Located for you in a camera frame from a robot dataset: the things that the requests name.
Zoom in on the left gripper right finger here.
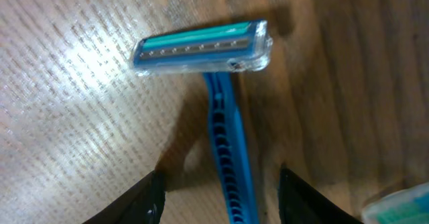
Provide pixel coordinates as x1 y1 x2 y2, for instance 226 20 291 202
278 165 362 224

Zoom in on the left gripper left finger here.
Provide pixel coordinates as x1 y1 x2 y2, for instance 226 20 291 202
84 170 166 224

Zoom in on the blue disposable razor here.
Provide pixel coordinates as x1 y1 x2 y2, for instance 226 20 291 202
131 19 273 224

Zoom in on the teal white toothpaste tube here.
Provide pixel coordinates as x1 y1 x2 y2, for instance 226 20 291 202
361 182 428 224

